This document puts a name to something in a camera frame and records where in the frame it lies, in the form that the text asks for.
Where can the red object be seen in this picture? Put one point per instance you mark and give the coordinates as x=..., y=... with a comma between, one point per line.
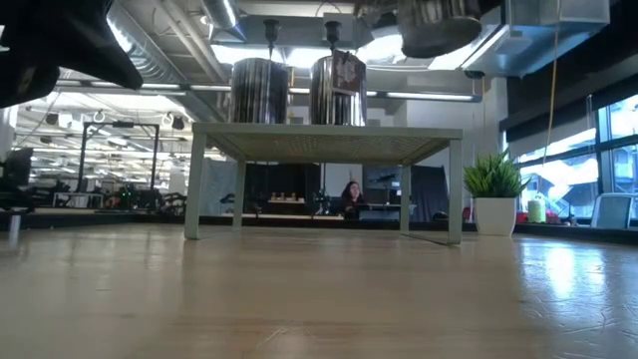
x=521, y=217
x=553, y=217

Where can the black office chair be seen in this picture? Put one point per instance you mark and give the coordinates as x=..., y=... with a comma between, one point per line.
x=17, y=169

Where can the dark background monitor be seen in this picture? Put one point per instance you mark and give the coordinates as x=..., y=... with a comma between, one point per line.
x=383, y=177

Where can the black ceiling security camera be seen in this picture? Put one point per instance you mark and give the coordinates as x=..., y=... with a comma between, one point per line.
x=473, y=74

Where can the black curtain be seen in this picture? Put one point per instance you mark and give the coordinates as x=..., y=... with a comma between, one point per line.
x=428, y=192

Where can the orange scented candle tin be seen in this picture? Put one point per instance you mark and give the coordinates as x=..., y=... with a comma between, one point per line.
x=259, y=90

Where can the black metal frame station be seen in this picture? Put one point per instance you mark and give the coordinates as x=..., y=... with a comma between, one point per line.
x=119, y=124

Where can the grey cloth cover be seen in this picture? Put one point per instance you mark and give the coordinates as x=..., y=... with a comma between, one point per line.
x=218, y=187

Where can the green plant in white pot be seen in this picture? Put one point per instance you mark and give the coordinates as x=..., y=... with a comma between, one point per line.
x=493, y=194

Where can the pale green candle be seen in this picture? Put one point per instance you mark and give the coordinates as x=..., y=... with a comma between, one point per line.
x=537, y=210

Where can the black candlestick holder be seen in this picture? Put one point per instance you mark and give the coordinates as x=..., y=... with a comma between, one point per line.
x=271, y=30
x=333, y=30

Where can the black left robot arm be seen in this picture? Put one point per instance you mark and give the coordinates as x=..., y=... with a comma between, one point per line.
x=50, y=50

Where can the silver spiral air duct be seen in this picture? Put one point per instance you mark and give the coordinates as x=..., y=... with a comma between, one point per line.
x=222, y=12

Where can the green perforated metal shelf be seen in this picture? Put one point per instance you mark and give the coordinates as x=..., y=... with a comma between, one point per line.
x=324, y=132

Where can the white chair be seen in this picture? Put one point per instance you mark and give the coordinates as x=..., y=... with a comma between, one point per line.
x=613, y=210

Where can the person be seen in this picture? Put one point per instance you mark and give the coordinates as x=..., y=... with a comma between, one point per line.
x=351, y=197

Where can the silver candle tin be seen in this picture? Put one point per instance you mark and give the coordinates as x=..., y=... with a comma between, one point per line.
x=438, y=27
x=324, y=105

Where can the long ceiling strip light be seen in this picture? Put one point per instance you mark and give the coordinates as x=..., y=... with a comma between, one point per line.
x=199, y=87

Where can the brown paper tag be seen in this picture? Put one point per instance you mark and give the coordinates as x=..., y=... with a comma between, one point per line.
x=349, y=72

